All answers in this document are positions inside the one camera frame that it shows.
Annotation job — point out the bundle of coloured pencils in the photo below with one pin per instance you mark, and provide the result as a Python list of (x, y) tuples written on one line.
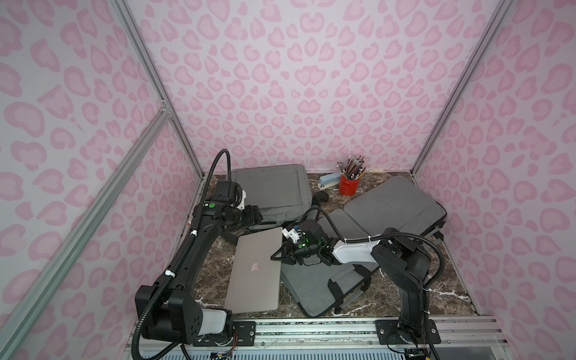
[(352, 168)]

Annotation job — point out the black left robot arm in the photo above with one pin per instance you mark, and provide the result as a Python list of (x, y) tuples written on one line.
[(167, 310)]

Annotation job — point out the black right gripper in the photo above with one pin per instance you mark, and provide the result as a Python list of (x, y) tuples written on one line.
[(290, 251)]

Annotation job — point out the dark grey laptop case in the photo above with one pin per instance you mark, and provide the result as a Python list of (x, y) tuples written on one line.
[(397, 203)]

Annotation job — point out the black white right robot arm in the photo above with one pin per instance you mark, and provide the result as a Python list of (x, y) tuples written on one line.
[(404, 259)]

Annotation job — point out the red pencil cup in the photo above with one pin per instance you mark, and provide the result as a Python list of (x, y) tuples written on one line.
[(348, 187)]

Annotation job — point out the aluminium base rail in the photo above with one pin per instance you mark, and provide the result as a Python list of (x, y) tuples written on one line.
[(461, 337)]

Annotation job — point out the grey zippered laptop bag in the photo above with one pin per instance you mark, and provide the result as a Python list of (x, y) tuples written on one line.
[(282, 193)]

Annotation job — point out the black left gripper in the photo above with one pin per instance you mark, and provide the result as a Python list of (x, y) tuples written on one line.
[(251, 216)]

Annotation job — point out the dark green laptop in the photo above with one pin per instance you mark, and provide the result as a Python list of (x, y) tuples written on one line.
[(254, 284)]

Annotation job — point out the grey laptop sleeve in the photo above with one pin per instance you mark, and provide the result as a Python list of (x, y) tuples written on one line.
[(318, 288)]

